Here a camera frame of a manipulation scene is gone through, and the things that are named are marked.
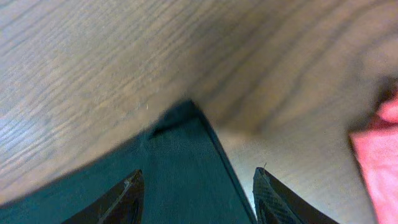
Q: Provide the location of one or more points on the red cloth garment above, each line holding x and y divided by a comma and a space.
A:
376, 152

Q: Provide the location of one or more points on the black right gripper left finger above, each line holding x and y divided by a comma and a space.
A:
122, 204

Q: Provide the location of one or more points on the plain black t-shirt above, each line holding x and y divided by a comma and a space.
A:
187, 177

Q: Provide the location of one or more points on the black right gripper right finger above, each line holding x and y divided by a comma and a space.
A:
276, 203

